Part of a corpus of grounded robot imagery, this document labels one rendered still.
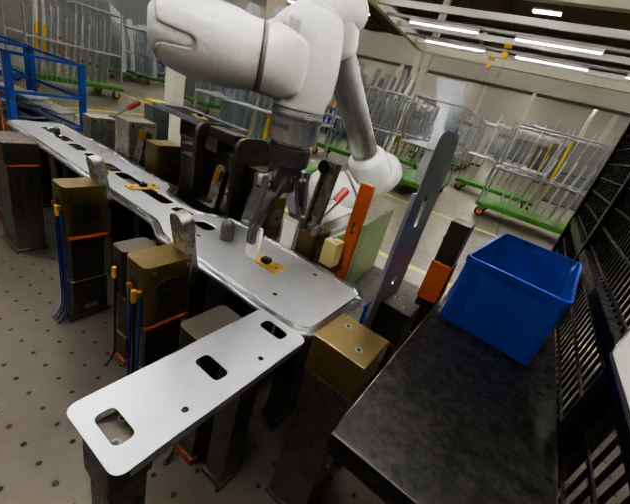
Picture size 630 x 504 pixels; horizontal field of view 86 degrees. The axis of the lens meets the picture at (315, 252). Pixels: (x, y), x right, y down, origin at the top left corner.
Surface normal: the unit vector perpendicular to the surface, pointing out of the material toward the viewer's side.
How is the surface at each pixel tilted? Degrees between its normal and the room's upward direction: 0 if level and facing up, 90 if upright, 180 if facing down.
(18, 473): 0
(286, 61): 88
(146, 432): 0
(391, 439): 0
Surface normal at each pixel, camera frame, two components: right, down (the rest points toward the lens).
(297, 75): 0.08, 0.52
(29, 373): 0.25, -0.87
